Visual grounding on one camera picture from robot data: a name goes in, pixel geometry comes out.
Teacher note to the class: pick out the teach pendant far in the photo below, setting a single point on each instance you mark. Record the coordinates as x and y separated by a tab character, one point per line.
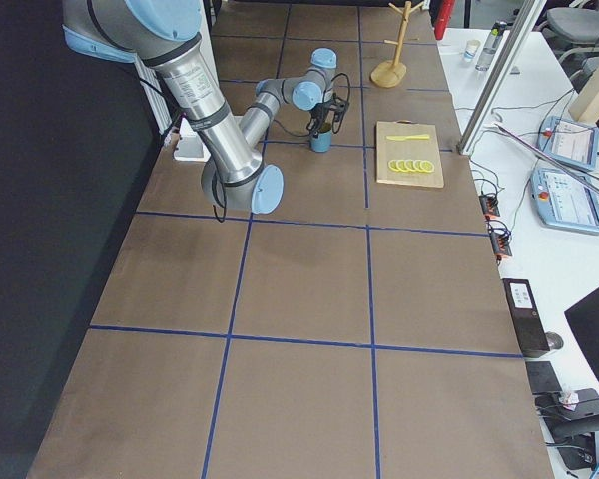
570	143

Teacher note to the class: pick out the black computer mouse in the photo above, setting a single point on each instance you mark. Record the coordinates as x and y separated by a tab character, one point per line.
554	341

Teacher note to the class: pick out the wooden cup storage rack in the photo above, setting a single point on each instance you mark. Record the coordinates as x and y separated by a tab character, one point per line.
390	73

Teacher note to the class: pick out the red object at edge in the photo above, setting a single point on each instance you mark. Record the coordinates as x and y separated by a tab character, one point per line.
443	17

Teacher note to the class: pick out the black power adapter box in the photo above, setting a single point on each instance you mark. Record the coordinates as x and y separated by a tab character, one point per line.
525	318

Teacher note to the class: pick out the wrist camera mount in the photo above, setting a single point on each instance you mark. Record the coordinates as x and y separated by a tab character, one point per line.
339	105

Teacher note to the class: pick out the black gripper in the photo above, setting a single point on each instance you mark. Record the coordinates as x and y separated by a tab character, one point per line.
320	113

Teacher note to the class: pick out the plastic water bottle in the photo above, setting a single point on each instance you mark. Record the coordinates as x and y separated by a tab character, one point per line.
491	45

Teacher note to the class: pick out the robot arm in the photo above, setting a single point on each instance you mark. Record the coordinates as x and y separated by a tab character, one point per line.
314	88
165	36

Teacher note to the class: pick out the teach pendant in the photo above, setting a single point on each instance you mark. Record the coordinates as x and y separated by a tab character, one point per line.
570	143
563	203

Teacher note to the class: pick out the blue mug yellow inside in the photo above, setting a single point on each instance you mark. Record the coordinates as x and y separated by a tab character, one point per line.
321	143

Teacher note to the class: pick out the paper cup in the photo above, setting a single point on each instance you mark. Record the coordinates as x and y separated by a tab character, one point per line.
471	49

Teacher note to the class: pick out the aluminium frame post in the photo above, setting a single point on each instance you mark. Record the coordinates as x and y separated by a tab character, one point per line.
522	26

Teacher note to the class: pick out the teach pendant near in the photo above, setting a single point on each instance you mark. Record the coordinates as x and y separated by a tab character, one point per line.
563	203

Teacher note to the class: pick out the yellow plastic knife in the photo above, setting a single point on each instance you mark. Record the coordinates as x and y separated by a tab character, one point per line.
402	138

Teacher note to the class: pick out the bamboo cutting board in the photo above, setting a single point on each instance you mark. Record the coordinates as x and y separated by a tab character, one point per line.
408	150

